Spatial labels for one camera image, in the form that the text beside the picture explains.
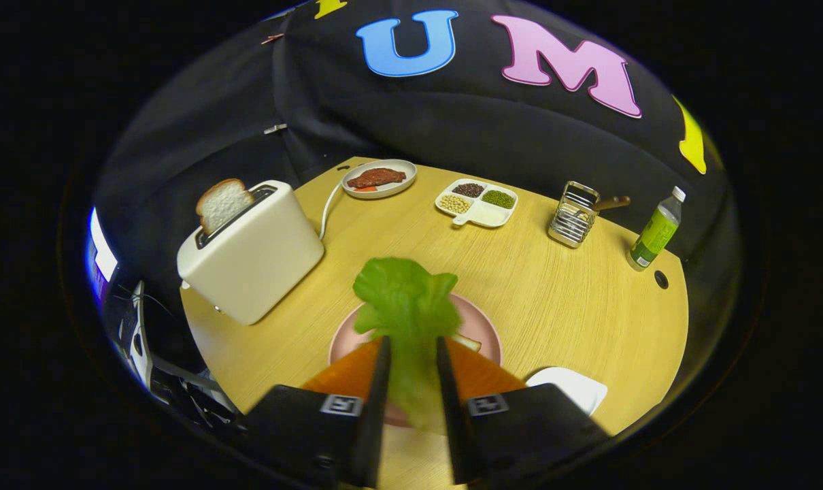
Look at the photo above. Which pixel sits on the white squarish plate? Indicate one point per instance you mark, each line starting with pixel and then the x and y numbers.
pixel 575 388

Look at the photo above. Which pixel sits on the pile of dark beans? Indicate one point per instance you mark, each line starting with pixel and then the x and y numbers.
pixel 468 190

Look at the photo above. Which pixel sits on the green drink bottle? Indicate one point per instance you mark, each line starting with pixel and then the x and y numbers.
pixel 656 231

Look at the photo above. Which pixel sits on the toasted bread slice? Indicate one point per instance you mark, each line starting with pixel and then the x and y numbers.
pixel 222 204

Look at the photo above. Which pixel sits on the white divided dish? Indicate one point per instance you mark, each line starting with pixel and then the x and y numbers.
pixel 490 216

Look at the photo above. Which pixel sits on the bright screen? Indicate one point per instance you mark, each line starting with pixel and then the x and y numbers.
pixel 102 255

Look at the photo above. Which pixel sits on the round white plate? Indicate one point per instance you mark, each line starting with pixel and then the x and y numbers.
pixel 391 191

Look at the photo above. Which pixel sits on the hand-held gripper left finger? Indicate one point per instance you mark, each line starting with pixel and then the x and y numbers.
pixel 377 408

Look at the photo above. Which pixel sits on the pile of green beans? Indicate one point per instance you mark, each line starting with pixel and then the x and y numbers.
pixel 498 199

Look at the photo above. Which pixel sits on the black table grommet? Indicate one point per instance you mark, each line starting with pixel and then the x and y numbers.
pixel 661 279

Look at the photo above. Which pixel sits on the white toaster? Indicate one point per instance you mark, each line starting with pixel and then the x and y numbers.
pixel 255 265

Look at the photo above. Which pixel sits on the pile of yellow soybeans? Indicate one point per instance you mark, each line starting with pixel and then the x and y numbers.
pixel 454 204

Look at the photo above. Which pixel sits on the silver clip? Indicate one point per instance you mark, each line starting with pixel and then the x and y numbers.
pixel 275 128

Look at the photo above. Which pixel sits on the green lettuce leaf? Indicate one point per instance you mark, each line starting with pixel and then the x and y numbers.
pixel 405 299

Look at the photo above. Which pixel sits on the pink plate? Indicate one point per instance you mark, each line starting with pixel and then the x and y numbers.
pixel 483 327

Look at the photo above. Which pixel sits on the grey metal stand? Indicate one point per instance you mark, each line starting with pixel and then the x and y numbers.
pixel 139 340

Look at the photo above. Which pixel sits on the black backdrop cloth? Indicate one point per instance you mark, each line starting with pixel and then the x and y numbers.
pixel 452 129

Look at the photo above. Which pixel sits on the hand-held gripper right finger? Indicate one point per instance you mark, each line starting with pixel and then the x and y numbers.
pixel 452 422

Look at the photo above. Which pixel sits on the brown meat steak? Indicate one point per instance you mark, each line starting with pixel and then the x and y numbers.
pixel 377 177

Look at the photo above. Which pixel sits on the pink clip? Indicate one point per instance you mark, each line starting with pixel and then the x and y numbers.
pixel 272 39

